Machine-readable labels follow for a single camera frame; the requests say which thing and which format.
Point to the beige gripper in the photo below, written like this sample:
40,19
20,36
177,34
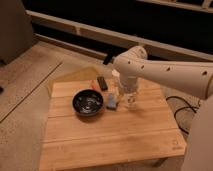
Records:
128,81

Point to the light wooden table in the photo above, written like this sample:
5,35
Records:
148,131

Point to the black bowl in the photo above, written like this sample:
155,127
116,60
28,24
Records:
87,102

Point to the clear plastic bottle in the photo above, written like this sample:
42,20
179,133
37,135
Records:
130,100

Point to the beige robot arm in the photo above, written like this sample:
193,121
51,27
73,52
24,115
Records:
194,78

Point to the beige cabinet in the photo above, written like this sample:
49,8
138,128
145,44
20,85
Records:
16,32

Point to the white wooden shelf rail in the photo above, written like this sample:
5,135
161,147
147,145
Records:
115,38

